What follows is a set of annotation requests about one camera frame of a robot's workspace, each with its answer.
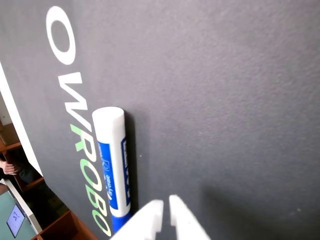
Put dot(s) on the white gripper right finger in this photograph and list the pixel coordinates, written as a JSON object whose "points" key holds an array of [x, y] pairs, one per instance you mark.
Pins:
{"points": [[185, 222]]}

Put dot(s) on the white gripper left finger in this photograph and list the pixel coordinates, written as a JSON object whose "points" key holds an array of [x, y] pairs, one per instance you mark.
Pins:
{"points": [[147, 220]]}

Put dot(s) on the blue whiteboard marker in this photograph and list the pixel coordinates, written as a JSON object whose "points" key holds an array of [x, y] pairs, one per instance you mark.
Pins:
{"points": [[110, 130]]}

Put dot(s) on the person's hand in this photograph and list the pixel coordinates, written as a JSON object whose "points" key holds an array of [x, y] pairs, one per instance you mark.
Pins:
{"points": [[8, 168]]}

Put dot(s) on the brown wooden shelf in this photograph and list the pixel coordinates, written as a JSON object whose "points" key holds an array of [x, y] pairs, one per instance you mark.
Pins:
{"points": [[62, 225]]}

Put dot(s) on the grey WOWROBO mat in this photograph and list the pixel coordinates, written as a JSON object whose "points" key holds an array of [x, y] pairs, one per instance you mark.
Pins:
{"points": [[225, 100]]}

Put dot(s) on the person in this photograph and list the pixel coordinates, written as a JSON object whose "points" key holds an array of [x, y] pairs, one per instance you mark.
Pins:
{"points": [[27, 170]]}

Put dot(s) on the silver laptop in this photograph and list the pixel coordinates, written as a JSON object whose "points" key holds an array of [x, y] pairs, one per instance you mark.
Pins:
{"points": [[15, 212]]}

